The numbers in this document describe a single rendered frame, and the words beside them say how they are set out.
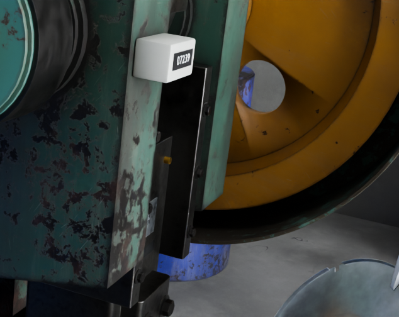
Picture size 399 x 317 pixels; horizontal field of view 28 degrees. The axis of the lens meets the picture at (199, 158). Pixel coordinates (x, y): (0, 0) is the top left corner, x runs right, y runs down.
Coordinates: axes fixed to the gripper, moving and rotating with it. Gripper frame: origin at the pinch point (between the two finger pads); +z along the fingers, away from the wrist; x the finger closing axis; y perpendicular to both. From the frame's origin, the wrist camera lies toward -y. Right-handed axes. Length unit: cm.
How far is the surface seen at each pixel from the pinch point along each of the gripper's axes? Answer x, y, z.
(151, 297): -13.6, -17.8, 23.2
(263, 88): 163, -282, -104
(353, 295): 1.8, -5.3, 4.3
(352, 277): 1.7, -7.5, 2.2
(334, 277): 2.3, -10.4, 3.5
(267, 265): 172, -194, -25
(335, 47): -9.3, -32.0, -25.9
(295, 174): 2.7, -31.8, -7.8
